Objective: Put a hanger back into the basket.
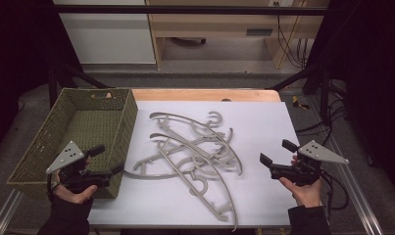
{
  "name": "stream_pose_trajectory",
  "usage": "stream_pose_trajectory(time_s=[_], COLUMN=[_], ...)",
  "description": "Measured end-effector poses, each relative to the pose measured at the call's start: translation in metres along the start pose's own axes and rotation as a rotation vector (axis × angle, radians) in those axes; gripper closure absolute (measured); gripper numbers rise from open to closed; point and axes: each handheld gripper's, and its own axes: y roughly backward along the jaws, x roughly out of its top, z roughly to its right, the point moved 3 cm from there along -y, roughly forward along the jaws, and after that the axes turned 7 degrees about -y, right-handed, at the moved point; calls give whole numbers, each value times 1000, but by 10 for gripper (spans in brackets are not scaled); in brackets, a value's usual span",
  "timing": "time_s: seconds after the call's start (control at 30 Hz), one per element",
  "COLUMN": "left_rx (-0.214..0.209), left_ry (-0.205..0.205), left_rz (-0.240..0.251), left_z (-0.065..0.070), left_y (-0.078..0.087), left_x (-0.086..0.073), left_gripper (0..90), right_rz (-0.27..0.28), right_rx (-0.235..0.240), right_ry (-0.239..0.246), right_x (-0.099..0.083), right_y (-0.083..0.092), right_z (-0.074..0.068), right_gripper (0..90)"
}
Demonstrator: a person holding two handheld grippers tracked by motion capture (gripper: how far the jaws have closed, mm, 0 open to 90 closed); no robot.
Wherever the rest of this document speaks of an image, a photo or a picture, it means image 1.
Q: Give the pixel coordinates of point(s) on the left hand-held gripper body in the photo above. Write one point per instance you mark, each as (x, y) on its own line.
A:
(69, 156)

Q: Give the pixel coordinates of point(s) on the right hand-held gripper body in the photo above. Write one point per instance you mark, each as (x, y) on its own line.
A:
(319, 152)

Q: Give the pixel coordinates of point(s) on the green woven basket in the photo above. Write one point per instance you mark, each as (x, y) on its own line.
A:
(87, 127)

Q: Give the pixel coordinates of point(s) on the grey plastic clothes hanger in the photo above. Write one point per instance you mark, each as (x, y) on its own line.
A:
(146, 176)
(156, 134)
(156, 114)

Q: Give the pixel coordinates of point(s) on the person's left hand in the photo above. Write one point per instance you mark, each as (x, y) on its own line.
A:
(75, 197)

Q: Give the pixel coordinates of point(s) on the person's right hand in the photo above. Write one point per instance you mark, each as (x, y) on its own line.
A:
(305, 194)

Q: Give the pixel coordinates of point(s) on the white table sheet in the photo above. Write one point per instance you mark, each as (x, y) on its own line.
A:
(267, 124)

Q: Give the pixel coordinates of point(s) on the yellow and black tool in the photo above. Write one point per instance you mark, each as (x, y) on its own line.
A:
(296, 102)

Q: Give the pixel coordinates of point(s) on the black metal stand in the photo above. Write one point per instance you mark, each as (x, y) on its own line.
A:
(324, 94)
(53, 81)

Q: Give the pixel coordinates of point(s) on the black curtain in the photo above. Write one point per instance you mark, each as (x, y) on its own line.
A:
(374, 81)
(15, 65)

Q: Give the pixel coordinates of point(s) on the white cabinet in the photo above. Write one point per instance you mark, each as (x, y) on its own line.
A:
(107, 36)

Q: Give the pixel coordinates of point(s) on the wooden desk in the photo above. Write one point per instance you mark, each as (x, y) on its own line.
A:
(211, 24)

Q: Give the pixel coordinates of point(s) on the aluminium rail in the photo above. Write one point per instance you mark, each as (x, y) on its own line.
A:
(358, 202)
(4, 213)

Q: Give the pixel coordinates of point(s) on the black horizontal frame bar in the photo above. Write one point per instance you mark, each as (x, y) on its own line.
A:
(185, 9)

